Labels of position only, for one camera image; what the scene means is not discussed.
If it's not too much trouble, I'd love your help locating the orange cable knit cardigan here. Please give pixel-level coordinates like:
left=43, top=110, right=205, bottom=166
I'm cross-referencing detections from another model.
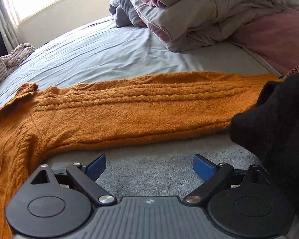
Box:
left=0, top=71, right=276, bottom=238

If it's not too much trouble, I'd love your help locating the grey bed sheet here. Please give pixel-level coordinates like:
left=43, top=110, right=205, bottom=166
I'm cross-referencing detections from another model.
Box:
left=0, top=18, right=266, bottom=197

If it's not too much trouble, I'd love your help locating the black garment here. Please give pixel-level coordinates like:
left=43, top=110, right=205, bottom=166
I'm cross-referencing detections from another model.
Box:
left=229, top=73, right=299, bottom=217

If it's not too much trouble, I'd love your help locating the striped grey pillow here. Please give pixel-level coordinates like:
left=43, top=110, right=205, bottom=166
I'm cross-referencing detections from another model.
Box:
left=0, top=43, right=35, bottom=83

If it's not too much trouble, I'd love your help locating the pink pillow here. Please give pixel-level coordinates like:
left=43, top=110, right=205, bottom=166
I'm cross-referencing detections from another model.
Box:
left=231, top=8, right=299, bottom=75

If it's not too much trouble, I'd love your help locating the folded grey pink quilt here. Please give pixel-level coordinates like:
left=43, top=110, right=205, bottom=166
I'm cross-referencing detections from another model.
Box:
left=130, top=0, right=286, bottom=52

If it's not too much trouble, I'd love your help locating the folded blue grey blanket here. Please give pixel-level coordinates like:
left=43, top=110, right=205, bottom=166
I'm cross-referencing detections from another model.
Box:
left=109, top=0, right=146, bottom=27

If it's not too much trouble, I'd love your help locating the grey patterned curtain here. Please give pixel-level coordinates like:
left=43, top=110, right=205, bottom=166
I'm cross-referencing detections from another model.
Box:
left=0, top=0, right=21, bottom=53

